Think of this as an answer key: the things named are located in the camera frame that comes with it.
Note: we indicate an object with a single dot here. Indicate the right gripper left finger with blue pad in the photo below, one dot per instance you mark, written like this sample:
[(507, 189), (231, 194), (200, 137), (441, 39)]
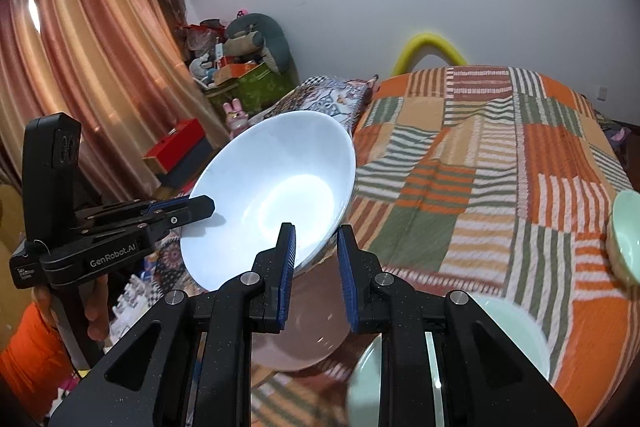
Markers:
[(187, 360)]

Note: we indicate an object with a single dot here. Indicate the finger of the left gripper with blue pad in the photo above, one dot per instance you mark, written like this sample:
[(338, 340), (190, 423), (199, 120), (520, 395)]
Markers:
[(142, 233), (123, 211)]

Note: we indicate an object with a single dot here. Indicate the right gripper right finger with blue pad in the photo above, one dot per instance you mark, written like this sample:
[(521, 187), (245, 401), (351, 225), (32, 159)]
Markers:
[(494, 384)]

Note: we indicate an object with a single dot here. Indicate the mint green plate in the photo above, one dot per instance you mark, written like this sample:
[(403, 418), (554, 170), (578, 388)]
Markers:
[(364, 387)]

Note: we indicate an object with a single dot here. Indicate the pink bowl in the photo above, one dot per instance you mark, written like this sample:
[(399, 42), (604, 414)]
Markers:
[(317, 324)]

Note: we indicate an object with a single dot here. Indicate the white bowl with black dots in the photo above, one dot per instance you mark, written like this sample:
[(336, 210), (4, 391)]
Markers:
[(297, 167)]

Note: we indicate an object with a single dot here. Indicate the mint green bowl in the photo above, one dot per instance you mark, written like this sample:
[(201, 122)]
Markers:
[(622, 238)]

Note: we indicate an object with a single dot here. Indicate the person's left hand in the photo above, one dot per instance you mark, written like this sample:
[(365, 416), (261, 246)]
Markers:
[(95, 308)]

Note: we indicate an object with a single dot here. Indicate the red box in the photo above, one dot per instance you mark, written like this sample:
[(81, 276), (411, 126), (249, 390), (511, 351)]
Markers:
[(166, 154)]

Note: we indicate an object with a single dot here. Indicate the pink bunny toy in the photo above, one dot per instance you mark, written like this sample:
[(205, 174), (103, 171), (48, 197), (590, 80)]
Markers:
[(237, 120)]

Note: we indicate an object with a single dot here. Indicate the orange pink curtains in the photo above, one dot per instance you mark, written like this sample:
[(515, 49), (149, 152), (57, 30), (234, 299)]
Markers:
[(116, 66)]

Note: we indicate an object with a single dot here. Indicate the orange striped patchwork blanket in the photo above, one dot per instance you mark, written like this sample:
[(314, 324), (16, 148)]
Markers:
[(500, 180)]

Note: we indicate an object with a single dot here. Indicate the patterned checkered quilt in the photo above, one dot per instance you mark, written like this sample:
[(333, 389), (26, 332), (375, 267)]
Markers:
[(343, 100)]

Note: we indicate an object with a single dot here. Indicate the yellow foam tube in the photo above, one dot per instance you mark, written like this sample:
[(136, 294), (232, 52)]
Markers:
[(423, 45)]

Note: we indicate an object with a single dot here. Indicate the white wall socket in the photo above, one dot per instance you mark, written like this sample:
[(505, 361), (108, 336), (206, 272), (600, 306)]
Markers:
[(602, 94)]

